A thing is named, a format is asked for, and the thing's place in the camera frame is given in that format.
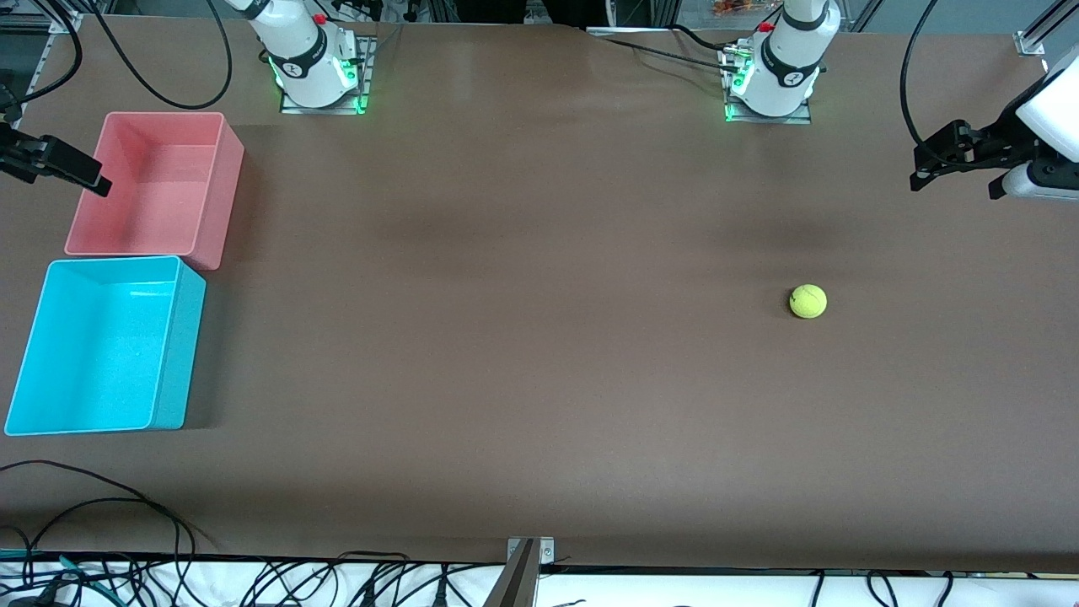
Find aluminium frame profile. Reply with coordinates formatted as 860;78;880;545
17;4;87;106
1014;0;1079;57

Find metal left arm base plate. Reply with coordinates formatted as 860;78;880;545
722;42;814;125

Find yellow-green tennis ball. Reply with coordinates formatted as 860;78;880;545
789;284;828;320

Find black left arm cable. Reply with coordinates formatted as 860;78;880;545
899;0;942;165

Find black cable across table edge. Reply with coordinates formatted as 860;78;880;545
0;459;196;557

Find blue plastic bin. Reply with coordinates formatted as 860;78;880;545
4;255;207;437

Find long looping black cable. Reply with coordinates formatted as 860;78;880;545
84;0;234;110

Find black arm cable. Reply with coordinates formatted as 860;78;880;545
17;0;83;106
899;0;942;165

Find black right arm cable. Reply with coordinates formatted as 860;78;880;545
17;0;83;106

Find pink plastic bin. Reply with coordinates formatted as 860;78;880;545
64;111;246;271

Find dark camera mount bar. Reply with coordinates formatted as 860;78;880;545
483;540;540;607

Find black base power cable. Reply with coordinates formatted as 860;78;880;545
588;30;743;73

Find short black base cable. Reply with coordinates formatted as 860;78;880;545
670;24;738;53

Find small metal table bracket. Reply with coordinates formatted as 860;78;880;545
507;537;556;567

